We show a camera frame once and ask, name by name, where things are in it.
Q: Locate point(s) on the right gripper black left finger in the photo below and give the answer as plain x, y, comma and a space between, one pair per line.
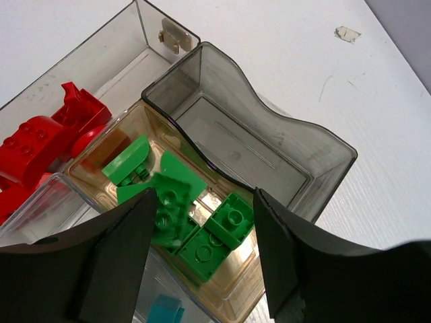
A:
89, 273

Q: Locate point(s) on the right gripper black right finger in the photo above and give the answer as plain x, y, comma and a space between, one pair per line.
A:
311, 275

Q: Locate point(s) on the long cyan lego brick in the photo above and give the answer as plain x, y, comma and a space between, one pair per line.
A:
166, 309

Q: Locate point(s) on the green lego brick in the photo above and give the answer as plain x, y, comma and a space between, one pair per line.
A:
232, 221
124, 193
173, 226
129, 165
174, 168
203, 254

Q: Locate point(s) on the red lego brick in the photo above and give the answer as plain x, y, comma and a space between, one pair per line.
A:
27, 154
13, 195
81, 110

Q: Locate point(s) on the red rounded lego piece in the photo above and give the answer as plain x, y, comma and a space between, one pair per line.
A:
82, 142

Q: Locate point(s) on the clear compartment organizer box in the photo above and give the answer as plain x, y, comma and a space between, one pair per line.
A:
198, 111

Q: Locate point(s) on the paper scrap on table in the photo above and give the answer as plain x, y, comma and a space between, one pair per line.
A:
346, 34

